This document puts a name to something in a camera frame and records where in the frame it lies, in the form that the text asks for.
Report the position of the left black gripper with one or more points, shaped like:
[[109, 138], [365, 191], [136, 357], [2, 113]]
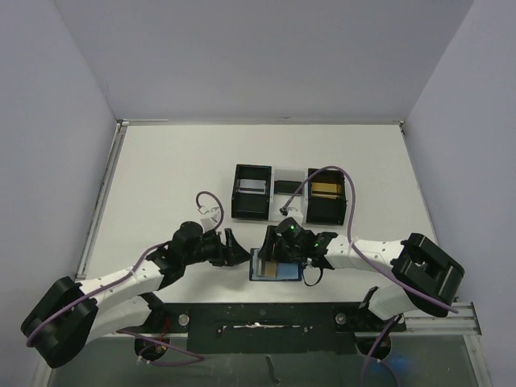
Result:
[[224, 247]]

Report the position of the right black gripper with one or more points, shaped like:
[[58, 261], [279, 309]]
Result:
[[272, 245]]

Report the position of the blue leather card holder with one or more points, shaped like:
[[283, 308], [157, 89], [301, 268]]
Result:
[[285, 271]]

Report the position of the black white card tray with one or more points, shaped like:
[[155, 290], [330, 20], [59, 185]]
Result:
[[287, 187]]

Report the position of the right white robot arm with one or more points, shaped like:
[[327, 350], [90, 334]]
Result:
[[422, 275]]

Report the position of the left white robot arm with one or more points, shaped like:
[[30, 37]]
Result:
[[73, 313]]

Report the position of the gold card in holder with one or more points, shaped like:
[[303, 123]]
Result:
[[267, 269]]

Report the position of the silver credit card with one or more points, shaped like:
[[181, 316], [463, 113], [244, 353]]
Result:
[[252, 186]]

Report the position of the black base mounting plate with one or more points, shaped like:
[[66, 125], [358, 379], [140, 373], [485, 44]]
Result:
[[265, 328]]

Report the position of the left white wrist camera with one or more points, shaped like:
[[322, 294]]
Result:
[[211, 218]]

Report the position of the aluminium frame rail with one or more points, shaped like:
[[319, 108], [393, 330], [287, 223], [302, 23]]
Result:
[[465, 322]]

